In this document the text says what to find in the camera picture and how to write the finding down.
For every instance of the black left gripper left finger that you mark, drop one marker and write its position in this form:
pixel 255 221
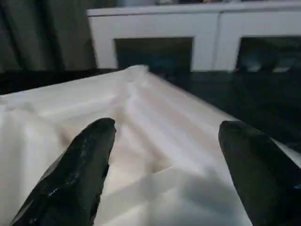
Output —
pixel 70 179

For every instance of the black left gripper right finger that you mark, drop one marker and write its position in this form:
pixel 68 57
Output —
pixel 263 179

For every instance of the white plastic table top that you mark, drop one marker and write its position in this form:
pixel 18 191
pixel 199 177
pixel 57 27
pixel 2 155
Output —
pixel 152 141

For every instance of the black mat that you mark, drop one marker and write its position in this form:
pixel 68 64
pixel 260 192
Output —
pixel 235 94

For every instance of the grey-green curtain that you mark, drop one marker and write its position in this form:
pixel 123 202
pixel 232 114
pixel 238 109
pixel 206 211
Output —
pixel 42 33

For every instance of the white cabinet with glass doors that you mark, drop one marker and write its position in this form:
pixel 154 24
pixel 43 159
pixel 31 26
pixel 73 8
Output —
pixel 152 26

